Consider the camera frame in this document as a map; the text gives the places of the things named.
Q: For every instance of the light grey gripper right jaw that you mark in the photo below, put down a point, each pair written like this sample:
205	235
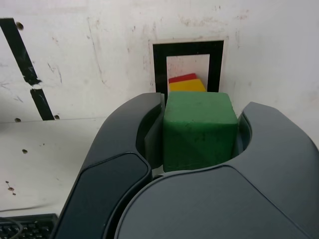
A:
224	204

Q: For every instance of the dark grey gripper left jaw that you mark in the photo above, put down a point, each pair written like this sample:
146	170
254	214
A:
112	174

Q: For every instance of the green cube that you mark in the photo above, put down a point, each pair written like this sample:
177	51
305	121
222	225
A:
197	134

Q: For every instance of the yellow cube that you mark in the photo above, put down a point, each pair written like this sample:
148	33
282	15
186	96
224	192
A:
187	87

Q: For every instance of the red cube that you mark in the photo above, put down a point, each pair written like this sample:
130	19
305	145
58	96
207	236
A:
182	78

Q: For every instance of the black tape square outline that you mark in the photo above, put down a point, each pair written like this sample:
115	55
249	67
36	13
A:
159	67

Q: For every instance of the black keyboard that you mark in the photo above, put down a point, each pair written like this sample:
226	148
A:
37	227

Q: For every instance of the black tape strip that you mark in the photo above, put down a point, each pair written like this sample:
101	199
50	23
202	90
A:
15	42

